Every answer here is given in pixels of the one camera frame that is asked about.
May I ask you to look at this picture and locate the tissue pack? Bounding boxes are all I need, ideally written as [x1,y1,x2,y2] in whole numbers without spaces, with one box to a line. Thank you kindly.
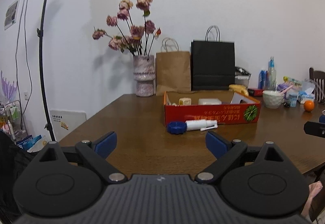
[297,93,315,105]

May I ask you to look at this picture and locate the brown paper bag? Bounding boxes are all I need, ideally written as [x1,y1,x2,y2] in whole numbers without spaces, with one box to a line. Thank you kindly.
[156,37,191,96]

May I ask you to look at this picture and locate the orange fruit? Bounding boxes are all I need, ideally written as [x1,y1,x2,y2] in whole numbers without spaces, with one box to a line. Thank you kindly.
[303,100,315,112]

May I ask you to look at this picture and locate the small red box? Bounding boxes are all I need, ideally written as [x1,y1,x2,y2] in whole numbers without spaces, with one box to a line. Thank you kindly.
[248,88,264,97]

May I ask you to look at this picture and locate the yellow mug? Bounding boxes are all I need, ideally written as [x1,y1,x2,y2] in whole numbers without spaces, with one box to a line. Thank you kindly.
[229,84,249,96]

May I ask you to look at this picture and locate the dark blue ridged cap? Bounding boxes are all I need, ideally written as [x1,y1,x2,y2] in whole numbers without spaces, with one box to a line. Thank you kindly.
[167,122,187,135]

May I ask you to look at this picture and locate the white floor box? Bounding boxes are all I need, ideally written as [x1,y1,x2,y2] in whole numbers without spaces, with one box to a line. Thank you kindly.
[50,110,87,142]

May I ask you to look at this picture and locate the red cardboard box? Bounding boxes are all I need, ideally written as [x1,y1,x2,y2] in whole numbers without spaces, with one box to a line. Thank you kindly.
[163,90,261,125]

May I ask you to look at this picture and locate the blue soda can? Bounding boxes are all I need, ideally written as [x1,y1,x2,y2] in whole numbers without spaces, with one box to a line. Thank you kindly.
[258,70,268,90]

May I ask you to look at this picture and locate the small yogurt cup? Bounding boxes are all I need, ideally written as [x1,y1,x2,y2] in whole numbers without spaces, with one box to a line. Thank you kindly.
[288,93,298,108]

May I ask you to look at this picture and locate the white spray bottle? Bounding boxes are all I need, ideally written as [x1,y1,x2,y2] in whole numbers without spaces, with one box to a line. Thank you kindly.
[185,119,218,131]

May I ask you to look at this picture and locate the wall poster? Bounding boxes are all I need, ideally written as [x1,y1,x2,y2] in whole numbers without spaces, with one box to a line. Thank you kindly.
[4,0,20,30]

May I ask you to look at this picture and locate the wire storage rack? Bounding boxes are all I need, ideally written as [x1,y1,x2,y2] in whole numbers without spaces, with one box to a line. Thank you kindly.
[1,100,26,142]

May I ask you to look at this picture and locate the beige cube container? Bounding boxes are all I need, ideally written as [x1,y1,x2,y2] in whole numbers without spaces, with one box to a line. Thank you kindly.
[179,97,192,106]

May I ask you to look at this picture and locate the clear food container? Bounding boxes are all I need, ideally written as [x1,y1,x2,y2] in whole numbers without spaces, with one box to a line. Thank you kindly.
[235,66,251,88]

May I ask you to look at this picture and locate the dark wooden chair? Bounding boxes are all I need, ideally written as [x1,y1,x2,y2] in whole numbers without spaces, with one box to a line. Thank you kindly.
[309,67,325,105]

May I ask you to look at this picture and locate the pink ceramic vase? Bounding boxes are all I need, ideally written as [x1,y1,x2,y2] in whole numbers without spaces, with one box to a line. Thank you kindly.
[133,55,155,97]

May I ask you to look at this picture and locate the white plastic pill bottle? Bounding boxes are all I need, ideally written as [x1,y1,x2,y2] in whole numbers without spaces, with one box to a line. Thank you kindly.
[198,98,222,105]

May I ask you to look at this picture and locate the black paper bag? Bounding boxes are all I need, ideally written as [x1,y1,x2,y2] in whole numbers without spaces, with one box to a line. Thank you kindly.
[191,25,235,91]

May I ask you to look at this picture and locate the white ceramic bowl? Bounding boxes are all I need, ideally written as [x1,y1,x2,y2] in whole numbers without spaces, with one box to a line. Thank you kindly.
[263,90,284,109]

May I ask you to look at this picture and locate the clear glass bottle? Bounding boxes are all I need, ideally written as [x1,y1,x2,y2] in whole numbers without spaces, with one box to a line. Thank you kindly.
[268,56,276,90]

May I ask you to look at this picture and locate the dried pink roses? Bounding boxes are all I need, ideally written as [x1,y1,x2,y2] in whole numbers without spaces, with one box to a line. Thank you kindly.
[92,0,161,56]

